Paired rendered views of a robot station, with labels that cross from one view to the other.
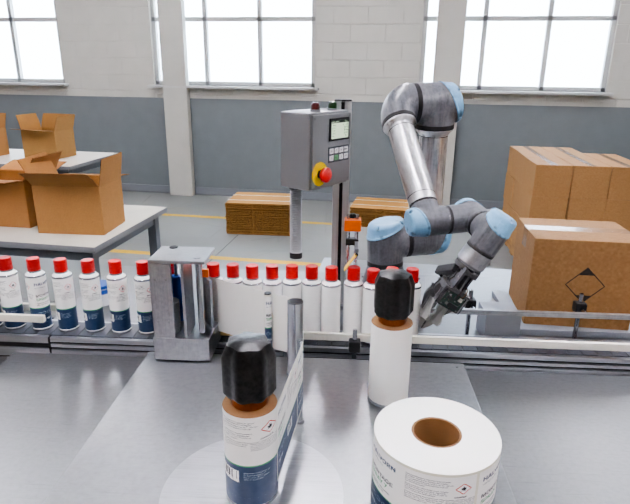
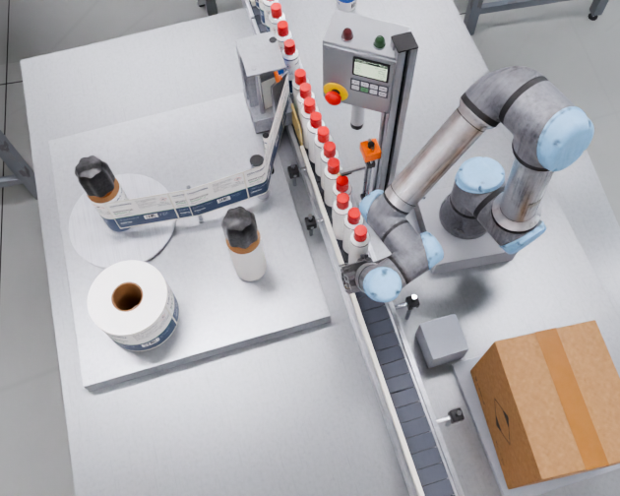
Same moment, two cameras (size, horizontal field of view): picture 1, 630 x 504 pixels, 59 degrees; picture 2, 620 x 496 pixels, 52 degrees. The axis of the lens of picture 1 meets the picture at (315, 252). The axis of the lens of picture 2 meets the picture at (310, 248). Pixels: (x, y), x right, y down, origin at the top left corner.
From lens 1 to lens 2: 165 cm
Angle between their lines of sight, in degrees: 67
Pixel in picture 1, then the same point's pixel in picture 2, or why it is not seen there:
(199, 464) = (136, 183)
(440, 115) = (520, 146)
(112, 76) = not seen: outside the picture
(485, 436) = (130, 325)
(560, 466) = (232, 402)
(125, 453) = (140, 142)
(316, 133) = (330, 60)
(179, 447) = (154, 165)
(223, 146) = not seen: outside the picture
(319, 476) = (144, 249)
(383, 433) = (117, 268)
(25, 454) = (145, 92)
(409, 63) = not seen: outside the picture
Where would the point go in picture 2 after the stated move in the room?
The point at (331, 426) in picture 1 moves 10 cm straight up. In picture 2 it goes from (202, 240) to (195, 224)
